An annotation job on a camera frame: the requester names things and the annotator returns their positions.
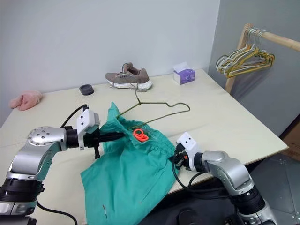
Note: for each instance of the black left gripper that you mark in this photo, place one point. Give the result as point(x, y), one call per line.
point(92, 139)

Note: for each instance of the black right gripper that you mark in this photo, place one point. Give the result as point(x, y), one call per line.
point(181, 158)

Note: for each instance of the green shorts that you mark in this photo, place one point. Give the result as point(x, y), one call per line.
point(126, 178)

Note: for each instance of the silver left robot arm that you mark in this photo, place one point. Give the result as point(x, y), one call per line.
point(37, 150)

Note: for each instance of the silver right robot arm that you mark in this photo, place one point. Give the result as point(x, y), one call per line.
point(222, 168)

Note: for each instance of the brown sneaker with white sole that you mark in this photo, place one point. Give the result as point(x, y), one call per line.
point(126, 78)

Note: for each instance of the purple tissue box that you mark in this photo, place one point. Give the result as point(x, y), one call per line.
point(185, 76)

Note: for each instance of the pink plush cloth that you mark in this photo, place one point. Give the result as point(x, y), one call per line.
point(25, 100)

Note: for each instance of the bundle of hangers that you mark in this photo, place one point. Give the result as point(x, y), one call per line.
point(225, 68)

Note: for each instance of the brown cardboard box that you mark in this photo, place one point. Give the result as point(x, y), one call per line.
point(293, 143)

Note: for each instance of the bunch of hanging hangers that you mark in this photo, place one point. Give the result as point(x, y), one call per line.
point(267, 57)

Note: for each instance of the wooden clothes rack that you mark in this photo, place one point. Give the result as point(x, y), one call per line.
point(279, 38)

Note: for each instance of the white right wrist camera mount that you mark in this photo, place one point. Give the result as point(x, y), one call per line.
point(188, 143)

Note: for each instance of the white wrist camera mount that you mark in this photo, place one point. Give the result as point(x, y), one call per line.
point(87, 120)
point(188, 143)

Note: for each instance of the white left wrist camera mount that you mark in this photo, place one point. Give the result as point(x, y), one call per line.
point(87, 120)

